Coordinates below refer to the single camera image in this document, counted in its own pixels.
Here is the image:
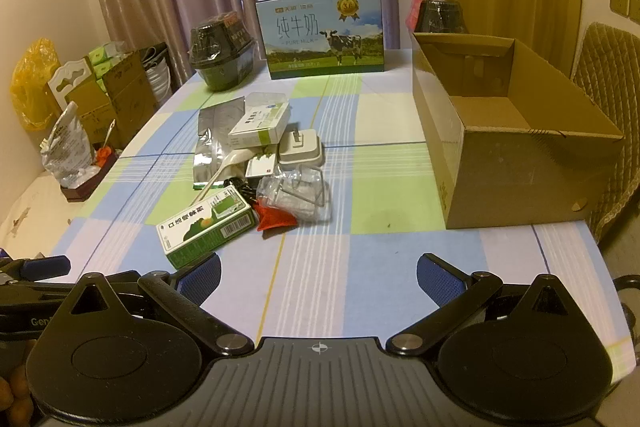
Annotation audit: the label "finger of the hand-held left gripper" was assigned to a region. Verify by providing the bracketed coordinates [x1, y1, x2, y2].
[0, 256, 71, 283]

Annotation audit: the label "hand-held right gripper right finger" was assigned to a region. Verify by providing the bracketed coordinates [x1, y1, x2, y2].
[385, 253, 583, 356]

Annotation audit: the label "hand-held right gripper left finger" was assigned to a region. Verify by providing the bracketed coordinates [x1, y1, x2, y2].
[60, 253, 256, 356]

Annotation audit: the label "red pouch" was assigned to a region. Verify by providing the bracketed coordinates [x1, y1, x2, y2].
[254, 201, 299, 233]

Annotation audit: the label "white plastic spoon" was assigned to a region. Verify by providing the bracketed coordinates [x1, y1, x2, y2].
[197, 147, 262, 204]

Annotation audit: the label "small white red medicine box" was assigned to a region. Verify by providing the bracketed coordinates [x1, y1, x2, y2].
[245, 157, 277, 180]

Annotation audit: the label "clear plastic packet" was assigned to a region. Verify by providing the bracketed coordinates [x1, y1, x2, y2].
[257, 167, 332, 224]

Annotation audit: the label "silver foil pouch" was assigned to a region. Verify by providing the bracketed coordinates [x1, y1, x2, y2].
[192, 102, 251, 190]

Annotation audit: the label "brown cardboard box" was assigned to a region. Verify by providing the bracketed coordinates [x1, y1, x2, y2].
[412, 32, 625, 230]

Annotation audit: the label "white power adapter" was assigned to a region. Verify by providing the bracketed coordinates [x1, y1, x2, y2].
[277, 127, 326, 171]

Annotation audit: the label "white green medicine box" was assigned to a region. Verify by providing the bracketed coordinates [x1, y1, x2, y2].
[228, 103, 291, 148]

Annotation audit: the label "checked tablecloth desktop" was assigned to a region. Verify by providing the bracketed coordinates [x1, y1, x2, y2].
[42, 49, 638, 390]

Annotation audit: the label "person's left hand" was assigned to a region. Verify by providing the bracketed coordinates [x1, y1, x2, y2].
[0, 364, 32, 427]

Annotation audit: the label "dark wooden tray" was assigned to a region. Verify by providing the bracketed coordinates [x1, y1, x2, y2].
[60, 146, 122, 204]

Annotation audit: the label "white printed bag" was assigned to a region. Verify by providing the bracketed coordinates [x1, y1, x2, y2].
[40, 101, 94, 188]

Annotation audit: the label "yellow plastic bag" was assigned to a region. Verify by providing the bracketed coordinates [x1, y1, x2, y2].
[11, 38, 62, 132]

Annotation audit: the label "brown printed carton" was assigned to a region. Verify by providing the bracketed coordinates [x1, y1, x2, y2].
[101, 49, 160, 148]

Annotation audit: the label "stack of white bowls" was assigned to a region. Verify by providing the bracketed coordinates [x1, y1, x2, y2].
[144, 46, 174, 104]

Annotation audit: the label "green tissue packs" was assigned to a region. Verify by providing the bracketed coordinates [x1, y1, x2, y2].
[87, 40, 127, 80]

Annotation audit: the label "black wrapped bowl pack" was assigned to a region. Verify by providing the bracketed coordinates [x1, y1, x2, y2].
[188, 11, 254, 92]

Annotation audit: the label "red label black bowl pack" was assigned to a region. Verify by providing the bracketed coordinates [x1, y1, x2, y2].
[406, 0, 470, 36]

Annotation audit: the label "quilted chair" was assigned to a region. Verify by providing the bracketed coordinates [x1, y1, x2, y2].
[570, 21, 640, 236]

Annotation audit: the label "blue cow print milk carton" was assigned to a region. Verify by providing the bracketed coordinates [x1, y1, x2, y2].
[256, 0, 386, 80]

